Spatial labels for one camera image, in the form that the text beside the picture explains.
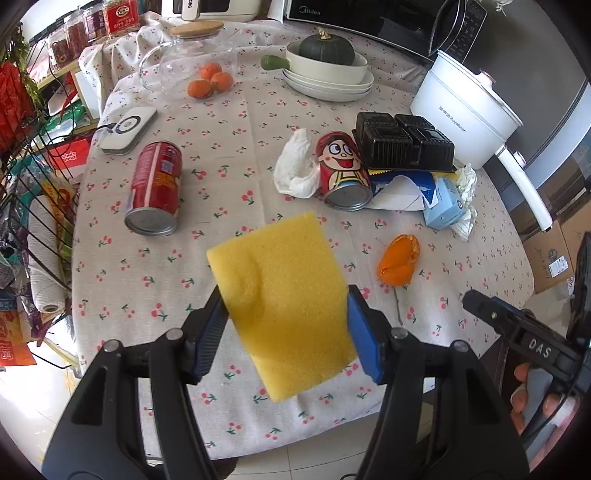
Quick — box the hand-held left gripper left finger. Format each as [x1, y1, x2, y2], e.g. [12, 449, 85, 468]
[41, 285, 229, 480]

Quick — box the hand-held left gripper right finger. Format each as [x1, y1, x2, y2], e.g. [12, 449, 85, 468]
[346, 284, 532, 480]

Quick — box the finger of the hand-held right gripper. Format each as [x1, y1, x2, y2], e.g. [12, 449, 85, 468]
[490, 296, 536, 324]
[463, 290, 527, 340]

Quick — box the yellow sponge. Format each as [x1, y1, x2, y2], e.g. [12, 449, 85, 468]
[206, 211, 359, 403]

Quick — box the light blue milk carton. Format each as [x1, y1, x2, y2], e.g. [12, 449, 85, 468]
[422, 176, 468, 230]

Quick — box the white tissue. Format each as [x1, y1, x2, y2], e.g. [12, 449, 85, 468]
[273, 128, 321, 199]
[450, 164, 478, 243]

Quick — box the black plastic tray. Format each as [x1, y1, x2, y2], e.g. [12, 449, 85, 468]
[353, 112, 456, 172]

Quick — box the person's right hand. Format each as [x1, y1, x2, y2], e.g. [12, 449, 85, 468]
[510, 362, 580, 437]

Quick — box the cardboard box with white label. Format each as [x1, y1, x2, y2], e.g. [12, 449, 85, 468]
[519, 217, 578, 296]

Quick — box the orange peel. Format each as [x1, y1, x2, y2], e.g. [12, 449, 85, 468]
[376, 234, 422, 286]

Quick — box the plain cardboard box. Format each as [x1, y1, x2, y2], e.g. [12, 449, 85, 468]
[540, 152, 591, 222]

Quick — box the blue white snack wrapper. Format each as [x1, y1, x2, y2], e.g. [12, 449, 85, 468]
[369, 170, 439, 212]

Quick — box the red cartoon drink can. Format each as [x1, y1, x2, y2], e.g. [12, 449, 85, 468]
[315, 130, 373, 212]

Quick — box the paper towel roll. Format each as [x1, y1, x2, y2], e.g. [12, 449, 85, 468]
[28, 194, 68, 315]

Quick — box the white electric pot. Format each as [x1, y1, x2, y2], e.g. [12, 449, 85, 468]
[410, 50, 554, 232]

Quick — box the floral tablecloth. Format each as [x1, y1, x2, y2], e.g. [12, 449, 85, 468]
[71, 11, 536, 460]

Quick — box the white flat device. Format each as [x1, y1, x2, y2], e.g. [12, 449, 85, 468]
[100, 106, 158, 155]

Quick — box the red box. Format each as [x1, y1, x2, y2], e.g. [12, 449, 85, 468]
[46, 138, 93, 178]

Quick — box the white plate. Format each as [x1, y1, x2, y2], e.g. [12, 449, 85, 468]
[281, 69, 376, 96]
[286, 83, 373, 103]

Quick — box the grey refrigerator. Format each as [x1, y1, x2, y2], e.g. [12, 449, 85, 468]
[485, 0, 591, 185]

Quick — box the stack of white bowls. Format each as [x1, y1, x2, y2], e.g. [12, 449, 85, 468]
[284, 42, 369, 85]

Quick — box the glass jar with wooden lid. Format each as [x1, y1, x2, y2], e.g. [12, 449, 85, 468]
[139, 21, 238, 93]

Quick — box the dark green squash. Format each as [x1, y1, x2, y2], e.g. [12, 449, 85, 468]
[298, 28, 356, 66]

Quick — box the black microwave oven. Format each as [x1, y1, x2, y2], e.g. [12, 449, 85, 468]
[283, 0, 488, 70]

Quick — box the red bag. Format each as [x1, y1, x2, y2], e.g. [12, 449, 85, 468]
[0, 62, 35, 148]

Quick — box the cream kitchen appliance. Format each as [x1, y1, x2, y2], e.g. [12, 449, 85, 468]
[161, 0, 257, 21]

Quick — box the red label jar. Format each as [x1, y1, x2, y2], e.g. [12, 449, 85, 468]
[102, 0, 140, 38]

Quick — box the black wire rack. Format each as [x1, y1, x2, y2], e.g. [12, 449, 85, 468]
[0, 41, 75, 370]

